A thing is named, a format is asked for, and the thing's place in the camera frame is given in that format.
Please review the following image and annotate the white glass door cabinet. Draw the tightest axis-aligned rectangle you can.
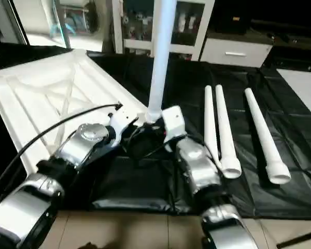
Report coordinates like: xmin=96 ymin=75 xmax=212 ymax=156
xmin=111 ymin=0 xmax=216 ymax=62

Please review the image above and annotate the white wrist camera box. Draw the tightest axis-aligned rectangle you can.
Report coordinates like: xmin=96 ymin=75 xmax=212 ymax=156
xmin=162 ymin=106 xmax=186 ymax=144
xmin=108 ymin=108 xmax=139 ymax=139

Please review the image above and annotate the white plastic table leg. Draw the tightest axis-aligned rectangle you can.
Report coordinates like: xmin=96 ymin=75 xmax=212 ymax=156
xmin=204 ymin=86 xmax=223 ymax=169
xmin=215 ymin=85 xmax=243 ymax=178
xmin=145 ymin=0 xmax=178 ymax=124
xmin=244 ymin=88 xmax=291 ymax=185

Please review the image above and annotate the white flat panel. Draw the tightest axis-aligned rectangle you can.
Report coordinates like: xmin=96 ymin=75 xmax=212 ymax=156
xmin=276 ymin=68 xmax=311 ymax=125

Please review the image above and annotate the white plastic table top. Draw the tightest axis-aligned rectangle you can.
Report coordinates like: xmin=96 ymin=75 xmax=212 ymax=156
xmin=0 ymin=49 xmax=151 ymax=174

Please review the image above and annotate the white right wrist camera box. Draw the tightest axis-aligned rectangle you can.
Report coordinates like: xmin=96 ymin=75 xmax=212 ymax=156
xmin=162 ymin=106 xmax=186 ymax=144

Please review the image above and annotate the black work mat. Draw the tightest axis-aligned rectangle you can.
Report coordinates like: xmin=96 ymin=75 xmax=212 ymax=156
xmin=0 ymin=44 xmax=311 ymax=218

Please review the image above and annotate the storage rack with items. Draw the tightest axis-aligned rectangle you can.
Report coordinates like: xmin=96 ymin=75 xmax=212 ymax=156
xmin=52 ymin=0 xmax=99 ymax=37

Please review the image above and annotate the white drawer unit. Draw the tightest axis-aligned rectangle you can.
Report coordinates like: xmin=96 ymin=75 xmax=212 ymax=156
xmin=200 ymin=37 xmax=273 ymax=68

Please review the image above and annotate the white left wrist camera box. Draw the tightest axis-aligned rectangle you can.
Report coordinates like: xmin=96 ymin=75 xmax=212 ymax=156
xmin=108 ymin=108 xmax=139 ymax=139

